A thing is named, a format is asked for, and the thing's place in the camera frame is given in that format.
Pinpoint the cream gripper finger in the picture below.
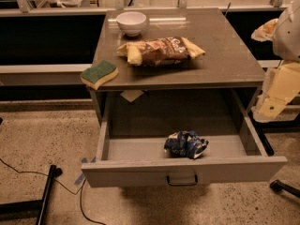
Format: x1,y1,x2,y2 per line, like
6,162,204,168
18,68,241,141
251,18,278,42

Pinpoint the blue chip bag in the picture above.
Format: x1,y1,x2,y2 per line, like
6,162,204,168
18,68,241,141
164,131,209,159

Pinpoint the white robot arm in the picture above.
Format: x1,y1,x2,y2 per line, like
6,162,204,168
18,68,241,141
251,1,300,123

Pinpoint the grey cabinet counter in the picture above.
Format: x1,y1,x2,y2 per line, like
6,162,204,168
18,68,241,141
91,8,263,128

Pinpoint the brown chip bag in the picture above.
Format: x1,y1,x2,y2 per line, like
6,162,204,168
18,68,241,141
117,37,205,67

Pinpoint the paper tag under counter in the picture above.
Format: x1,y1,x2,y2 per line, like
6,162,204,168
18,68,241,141
121,90,143,102

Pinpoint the grey open drawer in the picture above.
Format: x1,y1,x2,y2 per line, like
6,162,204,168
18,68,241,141
82,89,287,188

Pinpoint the white ceramic bowl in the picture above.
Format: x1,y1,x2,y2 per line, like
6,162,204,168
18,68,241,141
116,11,147,37

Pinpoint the green yellow sponge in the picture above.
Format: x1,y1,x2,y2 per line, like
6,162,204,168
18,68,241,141
80,61,119,90

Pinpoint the blue tape on floor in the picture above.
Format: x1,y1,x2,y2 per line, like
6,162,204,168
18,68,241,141
74,157,96,186

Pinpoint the black stand leg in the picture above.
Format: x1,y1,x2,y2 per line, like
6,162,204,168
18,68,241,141
0,165,63,225

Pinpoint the black drawer handle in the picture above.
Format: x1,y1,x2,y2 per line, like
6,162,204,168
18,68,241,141
166,174,199,187

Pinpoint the black floor cable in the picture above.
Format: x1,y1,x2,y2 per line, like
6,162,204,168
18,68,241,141
0,157,107,225

